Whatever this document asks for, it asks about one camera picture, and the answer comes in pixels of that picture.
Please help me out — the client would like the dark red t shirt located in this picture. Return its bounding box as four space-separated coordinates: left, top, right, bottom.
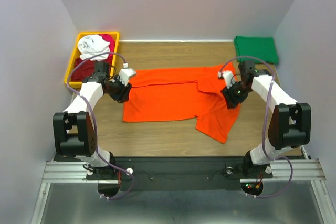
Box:
71 56 113 82

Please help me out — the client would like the yellow plastic bin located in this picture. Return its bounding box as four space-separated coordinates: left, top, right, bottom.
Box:
64 31 120 89

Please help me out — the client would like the green folded t shirt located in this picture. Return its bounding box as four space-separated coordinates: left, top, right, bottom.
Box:
234 36 279 65

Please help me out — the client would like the pink t shirt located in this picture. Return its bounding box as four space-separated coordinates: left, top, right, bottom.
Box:
100 34 116 52

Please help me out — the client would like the aluminium frame rail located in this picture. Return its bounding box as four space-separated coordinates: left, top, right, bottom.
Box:
32 156 335 223

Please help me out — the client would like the orange t shirt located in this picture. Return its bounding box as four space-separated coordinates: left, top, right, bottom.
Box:
122 65 240 144

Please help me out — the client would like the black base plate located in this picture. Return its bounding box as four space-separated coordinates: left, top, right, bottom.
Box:
86 156 274 192

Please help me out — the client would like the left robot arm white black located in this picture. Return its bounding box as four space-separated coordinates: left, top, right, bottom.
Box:
52 62 137 179

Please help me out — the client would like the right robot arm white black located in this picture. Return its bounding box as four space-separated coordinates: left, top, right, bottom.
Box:
218 59 311 177

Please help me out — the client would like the white t shirt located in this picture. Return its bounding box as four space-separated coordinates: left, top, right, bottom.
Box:
77 34 110 60

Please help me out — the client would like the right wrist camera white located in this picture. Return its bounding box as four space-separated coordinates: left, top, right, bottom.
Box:
218 70 236 89

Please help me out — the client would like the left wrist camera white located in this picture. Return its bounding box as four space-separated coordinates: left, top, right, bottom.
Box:
118 68 137 86

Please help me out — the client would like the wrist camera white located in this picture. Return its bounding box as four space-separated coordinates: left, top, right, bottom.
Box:
218 70 236 89
118 68 137 86

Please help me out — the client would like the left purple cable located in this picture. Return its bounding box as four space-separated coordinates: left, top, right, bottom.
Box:
67 52 134 200

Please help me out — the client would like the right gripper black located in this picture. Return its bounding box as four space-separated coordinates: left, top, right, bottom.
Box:
220 80 252 110

